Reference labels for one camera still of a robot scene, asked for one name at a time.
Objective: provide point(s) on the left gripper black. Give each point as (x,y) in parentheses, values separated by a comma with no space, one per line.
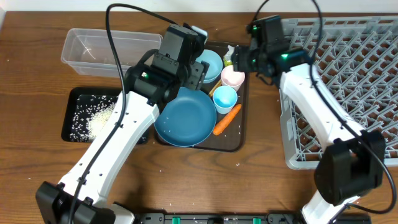
(197,75)

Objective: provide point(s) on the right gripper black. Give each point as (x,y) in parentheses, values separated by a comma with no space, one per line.
(239,58)

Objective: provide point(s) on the small light blue bowl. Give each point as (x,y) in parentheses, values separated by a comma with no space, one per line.
(215,64)

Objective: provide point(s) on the pink plastic cup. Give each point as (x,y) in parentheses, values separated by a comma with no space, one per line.
(231,78)

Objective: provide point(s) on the large dark blue plate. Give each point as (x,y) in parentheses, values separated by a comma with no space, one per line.
(188,119)

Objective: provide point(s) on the pile of white rice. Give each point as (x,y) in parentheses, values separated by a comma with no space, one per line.
(90,116)

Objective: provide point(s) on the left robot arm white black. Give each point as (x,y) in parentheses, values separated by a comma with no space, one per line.
(81,195)

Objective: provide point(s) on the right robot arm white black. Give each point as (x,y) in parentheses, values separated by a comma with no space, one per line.
(353,158)

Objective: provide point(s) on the grey dishwasher rack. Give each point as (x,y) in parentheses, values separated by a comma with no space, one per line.
(357,60)

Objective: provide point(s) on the black waste tray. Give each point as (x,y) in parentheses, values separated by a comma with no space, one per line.
(74,94)

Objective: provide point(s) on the yellow green snack wrapper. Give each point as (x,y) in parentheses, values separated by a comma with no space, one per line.
(229,56)

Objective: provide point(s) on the wooden chopstick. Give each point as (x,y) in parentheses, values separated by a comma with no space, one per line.
(218,84)

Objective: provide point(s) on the light blue plastic cup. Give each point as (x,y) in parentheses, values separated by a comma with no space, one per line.
(224,98)

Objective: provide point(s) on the orange carrot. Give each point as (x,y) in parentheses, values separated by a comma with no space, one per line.
(223,124)

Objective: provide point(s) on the brown serving tray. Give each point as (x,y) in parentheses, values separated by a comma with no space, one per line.
(233,137)

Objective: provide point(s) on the clear plastic container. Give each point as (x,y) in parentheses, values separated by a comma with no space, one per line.
(88,51)

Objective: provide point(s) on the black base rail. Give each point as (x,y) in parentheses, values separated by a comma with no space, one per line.
(269,218)

